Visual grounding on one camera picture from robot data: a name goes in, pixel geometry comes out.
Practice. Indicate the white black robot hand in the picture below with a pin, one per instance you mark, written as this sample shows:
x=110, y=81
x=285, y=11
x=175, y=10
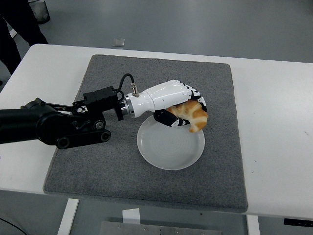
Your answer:
x=161, y=98

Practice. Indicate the orange white croissant bread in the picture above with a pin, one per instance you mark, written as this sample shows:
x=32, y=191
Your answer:
x=195, y=115

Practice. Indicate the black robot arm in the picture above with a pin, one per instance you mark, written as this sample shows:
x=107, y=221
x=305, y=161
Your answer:
x=49, y=127

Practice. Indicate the round grey plate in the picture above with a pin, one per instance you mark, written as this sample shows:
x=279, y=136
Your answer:
x=168, y=151

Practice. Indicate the square metal floor outlet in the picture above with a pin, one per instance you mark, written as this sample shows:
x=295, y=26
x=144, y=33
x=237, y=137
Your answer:
x=118, y=42

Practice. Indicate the grey square felt mat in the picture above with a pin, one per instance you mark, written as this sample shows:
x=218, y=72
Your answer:
x=110, y=171

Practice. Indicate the person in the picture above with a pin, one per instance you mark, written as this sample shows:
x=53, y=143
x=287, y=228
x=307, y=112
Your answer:
x=29, y=29

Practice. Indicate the grey mesh waste bin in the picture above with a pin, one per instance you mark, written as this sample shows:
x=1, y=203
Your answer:
x=39, y=11

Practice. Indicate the white table leg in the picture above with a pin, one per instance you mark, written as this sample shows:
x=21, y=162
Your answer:
x=253, y=226
x=67, y=218

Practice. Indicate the black table control panel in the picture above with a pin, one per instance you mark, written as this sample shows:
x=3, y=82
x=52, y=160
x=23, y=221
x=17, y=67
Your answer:
x=299, y=221

